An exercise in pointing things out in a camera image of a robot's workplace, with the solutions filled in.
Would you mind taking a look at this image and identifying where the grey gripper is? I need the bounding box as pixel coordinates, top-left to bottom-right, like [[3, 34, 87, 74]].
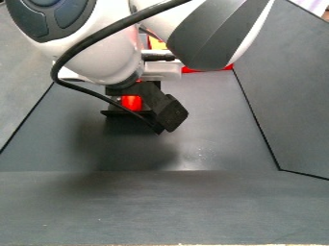
[[106, 81, 161, 96]]

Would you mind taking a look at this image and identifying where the red arch bar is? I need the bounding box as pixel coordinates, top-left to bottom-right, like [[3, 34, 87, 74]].
[[120, 95, 143, 111]]

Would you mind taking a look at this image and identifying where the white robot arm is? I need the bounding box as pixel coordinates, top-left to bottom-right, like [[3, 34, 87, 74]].
[[5, 0, 276, 87]]

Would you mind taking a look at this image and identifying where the black curved fixture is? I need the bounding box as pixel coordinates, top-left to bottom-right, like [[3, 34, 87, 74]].
[[100, 81, 162, 127]]

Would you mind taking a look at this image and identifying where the red shape-sorter block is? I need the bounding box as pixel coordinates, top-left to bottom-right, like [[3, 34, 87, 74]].
[[147, 34, 235, 74]]

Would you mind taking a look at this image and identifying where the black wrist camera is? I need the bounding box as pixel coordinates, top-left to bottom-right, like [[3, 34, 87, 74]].
[[142, 85, 189, 134]]

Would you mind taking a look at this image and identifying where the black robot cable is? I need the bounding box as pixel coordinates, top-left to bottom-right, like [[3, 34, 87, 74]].
[[50, 0, 191, 135]]

